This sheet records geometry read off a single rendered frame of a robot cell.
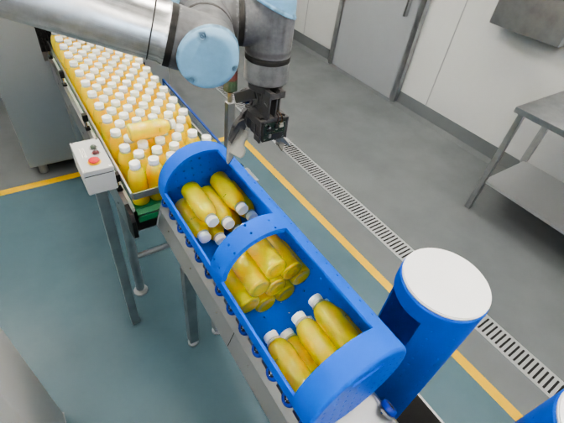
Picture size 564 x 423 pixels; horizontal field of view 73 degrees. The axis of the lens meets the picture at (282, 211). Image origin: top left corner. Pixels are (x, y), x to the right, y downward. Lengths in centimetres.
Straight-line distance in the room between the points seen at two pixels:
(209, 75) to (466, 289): 102
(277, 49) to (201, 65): 20
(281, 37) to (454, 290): 91
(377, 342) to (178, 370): 144
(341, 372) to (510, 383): 185
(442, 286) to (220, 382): 125
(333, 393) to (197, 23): 69
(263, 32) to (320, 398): 70
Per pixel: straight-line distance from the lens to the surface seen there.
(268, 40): 75
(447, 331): 129
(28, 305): 256
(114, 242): 180
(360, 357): 83
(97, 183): 149
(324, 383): 84
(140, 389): 214
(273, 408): 114
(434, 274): 132
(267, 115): 81
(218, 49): 59
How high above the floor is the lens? 194
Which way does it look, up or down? 42 degrees down
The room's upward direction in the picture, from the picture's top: 9 degrees clockwise
